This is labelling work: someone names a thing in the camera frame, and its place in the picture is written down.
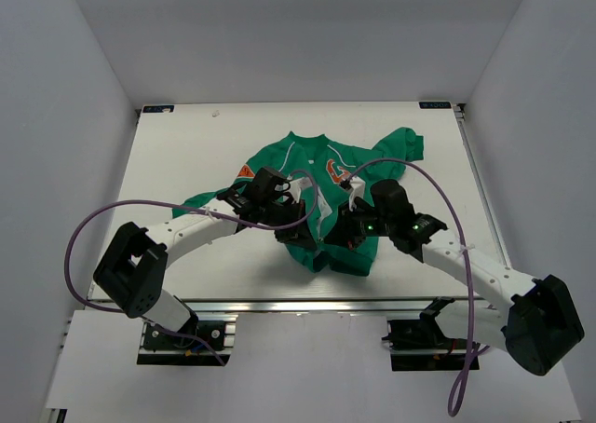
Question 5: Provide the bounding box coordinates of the green zip jacket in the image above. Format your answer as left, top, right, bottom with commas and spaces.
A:
178, 126, 427, 277

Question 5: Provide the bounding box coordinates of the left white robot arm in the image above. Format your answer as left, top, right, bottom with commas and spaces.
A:
93, 195, 312, 348

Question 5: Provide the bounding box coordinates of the right blue table label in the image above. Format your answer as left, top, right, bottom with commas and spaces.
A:
418, 101, 452, 110

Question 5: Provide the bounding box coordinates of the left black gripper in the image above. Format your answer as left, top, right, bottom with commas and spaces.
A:
259, 199, 315, 252

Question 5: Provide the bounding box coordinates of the blue table label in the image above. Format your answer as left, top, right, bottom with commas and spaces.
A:
142, 104, 174, 114
418, 101, 452, 110

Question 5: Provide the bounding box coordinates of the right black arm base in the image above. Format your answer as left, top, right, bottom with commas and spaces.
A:
381, 297, 466, 372

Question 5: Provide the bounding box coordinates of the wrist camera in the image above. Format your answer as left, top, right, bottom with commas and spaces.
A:
338, 176, 373, 215
216, 165, 310, 212

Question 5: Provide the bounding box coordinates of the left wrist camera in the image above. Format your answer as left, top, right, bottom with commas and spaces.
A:
216, 165, 310, 212

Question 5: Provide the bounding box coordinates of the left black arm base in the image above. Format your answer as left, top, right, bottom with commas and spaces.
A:
137, 320, 236, 367

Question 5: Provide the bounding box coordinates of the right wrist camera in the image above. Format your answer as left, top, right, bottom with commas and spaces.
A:
338, 176, 373, 215

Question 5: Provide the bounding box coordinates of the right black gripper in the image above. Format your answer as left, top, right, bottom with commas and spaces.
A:
326, 198, 395, 249

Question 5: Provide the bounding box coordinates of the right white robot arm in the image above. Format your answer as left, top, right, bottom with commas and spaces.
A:
325, 178, 585, 376

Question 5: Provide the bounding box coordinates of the left blue table label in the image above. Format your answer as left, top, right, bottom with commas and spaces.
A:
142, 104, 174, 114

